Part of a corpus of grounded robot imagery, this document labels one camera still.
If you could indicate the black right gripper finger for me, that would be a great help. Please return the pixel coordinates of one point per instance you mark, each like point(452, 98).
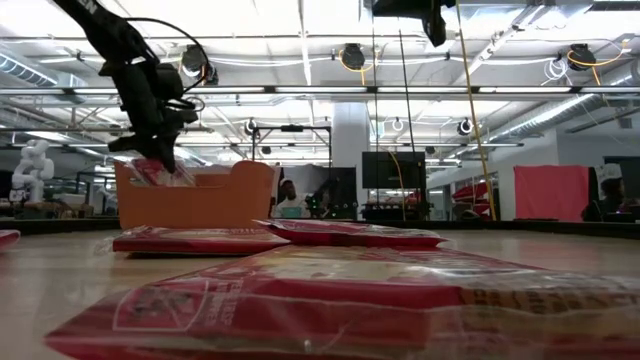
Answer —
point(400, 7)

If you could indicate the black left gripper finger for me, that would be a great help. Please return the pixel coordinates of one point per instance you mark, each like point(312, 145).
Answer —
point(171, 150)
point(135, 144)

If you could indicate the red popcorn bag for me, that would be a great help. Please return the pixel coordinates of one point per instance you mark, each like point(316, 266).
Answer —
point(7, 240)
point(200, 242)
point(300, 305)
point(145, 172)
point(350, 234)

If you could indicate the orange plastic basket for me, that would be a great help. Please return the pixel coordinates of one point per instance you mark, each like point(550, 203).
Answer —
point(200, 210)

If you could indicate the black background robot arm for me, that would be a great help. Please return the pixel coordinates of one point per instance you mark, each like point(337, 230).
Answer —
point(325, 195)

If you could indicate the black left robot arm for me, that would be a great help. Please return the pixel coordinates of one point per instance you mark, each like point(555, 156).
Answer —
point(100, 25)

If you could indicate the small black ceiling reel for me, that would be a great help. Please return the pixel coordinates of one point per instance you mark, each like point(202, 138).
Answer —
point(465, 126)
point(250, 126)

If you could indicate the white robot figure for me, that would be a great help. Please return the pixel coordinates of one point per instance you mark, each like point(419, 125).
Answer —
point(32, 170)

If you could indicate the long ceiling light bar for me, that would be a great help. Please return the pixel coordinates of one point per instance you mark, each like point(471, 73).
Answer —
point(320, 90)
point(300, 145)

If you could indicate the person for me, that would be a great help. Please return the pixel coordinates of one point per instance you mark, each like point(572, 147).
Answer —
point(607, 197)
point(292, 197)

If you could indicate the teal box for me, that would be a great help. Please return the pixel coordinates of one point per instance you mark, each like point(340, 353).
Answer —
point(290, 212)

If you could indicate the white building column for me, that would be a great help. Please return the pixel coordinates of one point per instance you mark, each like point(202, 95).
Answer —
point(350, 135)

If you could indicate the grey backdrop cloth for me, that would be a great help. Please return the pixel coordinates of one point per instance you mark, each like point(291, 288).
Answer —
point(315, 171)

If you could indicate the black monitor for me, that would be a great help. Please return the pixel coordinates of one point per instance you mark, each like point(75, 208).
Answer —
point(382, 170)

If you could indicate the black backdrop board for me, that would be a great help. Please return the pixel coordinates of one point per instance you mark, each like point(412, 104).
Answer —
point(345, 190)

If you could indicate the red furniture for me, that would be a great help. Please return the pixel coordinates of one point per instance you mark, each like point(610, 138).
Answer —
point(472, 194)

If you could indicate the black cart with red items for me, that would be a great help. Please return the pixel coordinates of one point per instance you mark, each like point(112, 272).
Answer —
point(395, 210)

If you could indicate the red cloth panel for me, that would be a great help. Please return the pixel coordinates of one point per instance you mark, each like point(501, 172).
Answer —
point(550, 195)

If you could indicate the white floral cloth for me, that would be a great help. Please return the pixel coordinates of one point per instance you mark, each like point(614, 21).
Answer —
point(607, 172)

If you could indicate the dark screen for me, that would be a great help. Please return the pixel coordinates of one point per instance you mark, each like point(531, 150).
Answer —
point(631, 167)

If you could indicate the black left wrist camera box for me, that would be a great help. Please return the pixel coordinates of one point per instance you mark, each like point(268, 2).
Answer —
point(172, 82)

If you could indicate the silver ventilation duct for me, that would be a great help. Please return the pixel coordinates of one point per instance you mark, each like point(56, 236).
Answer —
point(30, 70)
point(565, 107)

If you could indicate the black background rig frame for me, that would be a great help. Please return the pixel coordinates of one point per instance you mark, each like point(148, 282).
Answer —
point(292, 128)

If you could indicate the black aluminium table frame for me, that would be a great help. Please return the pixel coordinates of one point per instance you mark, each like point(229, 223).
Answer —
point(575, 227)

